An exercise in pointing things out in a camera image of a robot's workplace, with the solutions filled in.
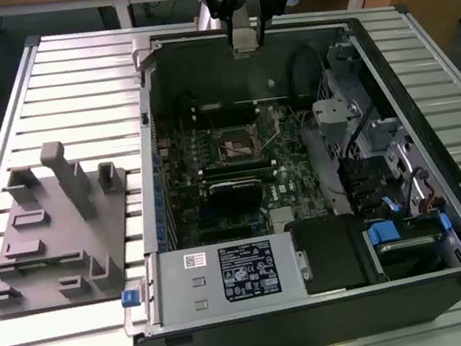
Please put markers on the blue case latch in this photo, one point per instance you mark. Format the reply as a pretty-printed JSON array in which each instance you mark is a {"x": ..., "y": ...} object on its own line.
[{"x": 129, "y": 298}]

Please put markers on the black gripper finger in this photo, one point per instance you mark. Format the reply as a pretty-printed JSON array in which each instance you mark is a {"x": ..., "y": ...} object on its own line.
[
  {"x": 260, "y": 14},
  {"x": 229, "y": 24}
]

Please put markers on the grey parts rack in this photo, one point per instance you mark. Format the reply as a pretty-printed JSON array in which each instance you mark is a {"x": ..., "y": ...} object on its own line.
[{"x": 69, "y": 233}]

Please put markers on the silver chipset heatsink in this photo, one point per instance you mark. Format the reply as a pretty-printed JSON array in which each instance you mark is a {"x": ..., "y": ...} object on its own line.
[{"x": 283, "y": 214}]

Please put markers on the silver power supply unit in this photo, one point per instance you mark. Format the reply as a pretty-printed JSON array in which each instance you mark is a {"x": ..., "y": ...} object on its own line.
[{"x": 179, "y": 295}]

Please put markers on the silver CPU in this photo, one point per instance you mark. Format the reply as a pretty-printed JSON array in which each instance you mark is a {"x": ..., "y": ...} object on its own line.
[{"x": 246, "y": 42}]

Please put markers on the black PC case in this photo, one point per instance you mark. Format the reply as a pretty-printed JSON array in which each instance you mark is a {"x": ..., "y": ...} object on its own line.
[{"x": 282, "y": 336}]

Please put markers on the CPU socket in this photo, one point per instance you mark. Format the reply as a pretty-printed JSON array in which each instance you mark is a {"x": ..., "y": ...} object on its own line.
[{"x": 237, "y": 145}]

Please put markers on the black graphics card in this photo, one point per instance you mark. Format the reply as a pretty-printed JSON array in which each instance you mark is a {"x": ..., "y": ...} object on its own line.
[{"x": 236, "y": 198}]

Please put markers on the green motherboard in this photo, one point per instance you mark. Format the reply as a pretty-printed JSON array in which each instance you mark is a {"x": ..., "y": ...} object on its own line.
[{"x": 296, "y": 171}]

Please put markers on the green RAM stick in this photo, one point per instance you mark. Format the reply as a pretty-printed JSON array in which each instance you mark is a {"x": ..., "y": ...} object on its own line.
[{"x": 239, "y": 175}]

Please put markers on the silver metal drive cage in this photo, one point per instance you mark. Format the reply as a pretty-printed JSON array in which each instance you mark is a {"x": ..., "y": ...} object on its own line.
[{"x": 334, "y": 110}]

